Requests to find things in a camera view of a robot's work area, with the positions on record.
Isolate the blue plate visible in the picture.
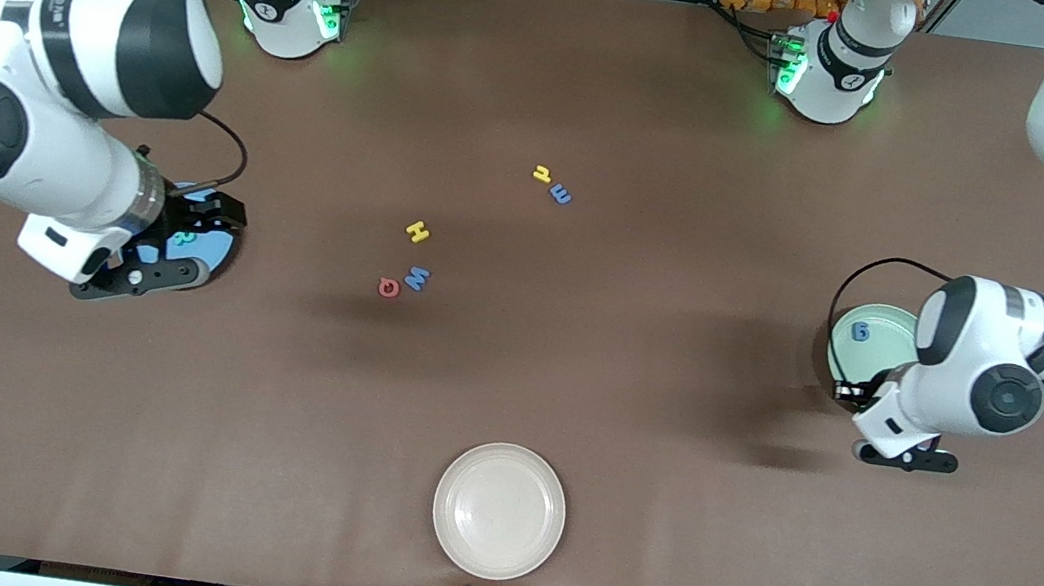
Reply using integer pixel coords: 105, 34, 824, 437
126, 175, 244, 288

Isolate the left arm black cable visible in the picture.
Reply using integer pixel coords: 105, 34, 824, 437
819, 251, 955, 399

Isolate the green plate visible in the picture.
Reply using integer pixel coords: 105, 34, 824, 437
822, 298, 929, 396

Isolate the brown table cover sheet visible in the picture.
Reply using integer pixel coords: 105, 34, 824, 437
0, 0, 1044, 586

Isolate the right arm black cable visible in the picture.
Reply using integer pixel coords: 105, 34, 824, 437
168, 109, 254, 198

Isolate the cream white plate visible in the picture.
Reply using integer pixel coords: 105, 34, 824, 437
425, 435, 575, 586

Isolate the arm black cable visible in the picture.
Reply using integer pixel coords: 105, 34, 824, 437
168, 109, 254, 198
819, 251, 955, 399

